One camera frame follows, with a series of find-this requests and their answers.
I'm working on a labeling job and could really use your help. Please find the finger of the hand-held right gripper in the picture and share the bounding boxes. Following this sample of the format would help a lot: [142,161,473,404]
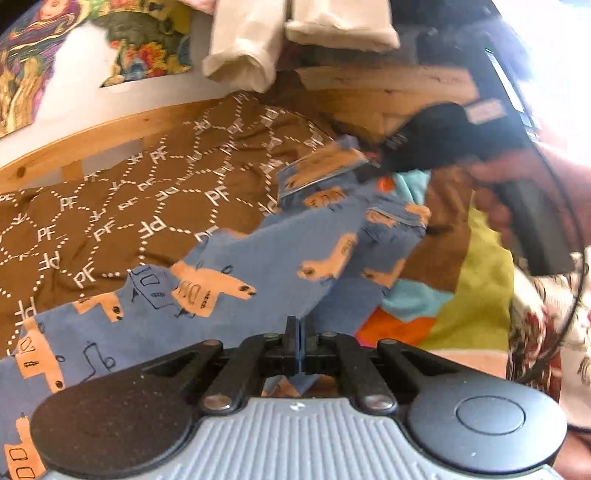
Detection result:
[353,159,393,184]

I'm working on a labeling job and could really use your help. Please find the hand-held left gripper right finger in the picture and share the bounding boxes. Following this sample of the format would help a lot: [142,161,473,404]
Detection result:
[300,318,463,414]

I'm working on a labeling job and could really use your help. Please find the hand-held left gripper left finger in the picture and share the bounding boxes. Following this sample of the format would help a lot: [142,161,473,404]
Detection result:
[137,316,301,413]

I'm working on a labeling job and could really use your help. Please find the blue printed pants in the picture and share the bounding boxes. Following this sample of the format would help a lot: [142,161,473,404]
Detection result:
[0,136,432,480]

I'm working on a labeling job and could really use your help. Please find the person's right hand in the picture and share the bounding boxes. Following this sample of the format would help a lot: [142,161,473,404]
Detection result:
[465,154,520,241]

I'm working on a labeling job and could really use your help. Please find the multicoloured patchwork blanket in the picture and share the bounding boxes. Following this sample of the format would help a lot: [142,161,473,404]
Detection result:
[355,170,516,372]

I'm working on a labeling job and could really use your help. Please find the white hanging garment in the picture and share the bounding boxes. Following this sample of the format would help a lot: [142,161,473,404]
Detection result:
[202,0,400,94]

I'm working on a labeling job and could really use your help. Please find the brown patterned blanket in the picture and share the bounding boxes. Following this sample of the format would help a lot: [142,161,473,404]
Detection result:
[0,92,472,358]

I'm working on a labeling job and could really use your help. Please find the floral cloth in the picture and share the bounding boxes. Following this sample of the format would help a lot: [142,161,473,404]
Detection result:
[507,249,591,430]

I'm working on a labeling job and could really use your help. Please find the black cable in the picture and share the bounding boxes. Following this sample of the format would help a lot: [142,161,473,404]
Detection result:
[524,148,588,386]

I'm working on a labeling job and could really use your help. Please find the dark hill wall drawing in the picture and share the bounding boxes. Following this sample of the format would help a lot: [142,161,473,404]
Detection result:
[91,0,194,89]

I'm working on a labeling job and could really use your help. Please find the wooden bed frame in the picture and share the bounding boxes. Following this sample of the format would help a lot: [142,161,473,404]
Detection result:
[0,60,482,191]

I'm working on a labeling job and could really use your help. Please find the swirly sea wall drawing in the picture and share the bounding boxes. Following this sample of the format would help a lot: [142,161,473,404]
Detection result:
[0,0,90,137]

